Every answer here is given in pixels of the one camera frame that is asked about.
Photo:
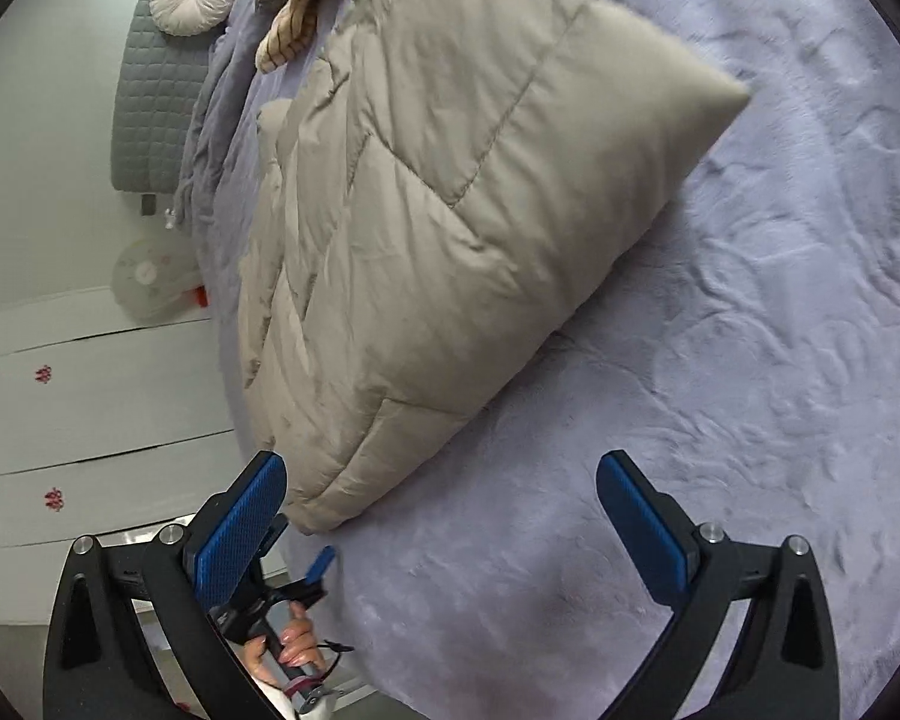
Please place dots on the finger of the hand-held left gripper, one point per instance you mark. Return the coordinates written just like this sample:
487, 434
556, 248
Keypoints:
321, 564
274, 540

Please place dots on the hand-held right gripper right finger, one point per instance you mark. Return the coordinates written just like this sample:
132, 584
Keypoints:
637, 532

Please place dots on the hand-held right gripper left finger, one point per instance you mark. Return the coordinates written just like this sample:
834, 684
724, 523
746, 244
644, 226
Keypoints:
240, 540

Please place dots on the beige puffer jacket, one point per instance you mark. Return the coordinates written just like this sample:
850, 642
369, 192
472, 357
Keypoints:
457, 240

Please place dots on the person's left hand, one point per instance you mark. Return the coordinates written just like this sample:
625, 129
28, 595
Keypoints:
300, 637

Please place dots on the purple bed blanket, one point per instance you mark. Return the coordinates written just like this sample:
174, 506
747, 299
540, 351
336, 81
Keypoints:
720, 390

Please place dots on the white wardrobe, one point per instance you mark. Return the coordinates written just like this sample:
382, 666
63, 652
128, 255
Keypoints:
82, 427

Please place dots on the small red box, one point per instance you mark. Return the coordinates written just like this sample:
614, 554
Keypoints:
199, 297

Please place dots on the white electric fan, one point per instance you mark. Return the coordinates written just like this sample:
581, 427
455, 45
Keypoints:
150, 277

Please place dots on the white power plug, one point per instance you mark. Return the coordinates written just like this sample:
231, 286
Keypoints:
171, 220

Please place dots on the grey quilted headboard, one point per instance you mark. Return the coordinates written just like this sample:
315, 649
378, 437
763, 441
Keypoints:
157, 90

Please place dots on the striped beige robe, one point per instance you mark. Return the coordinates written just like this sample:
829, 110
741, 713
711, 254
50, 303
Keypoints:
292, 30

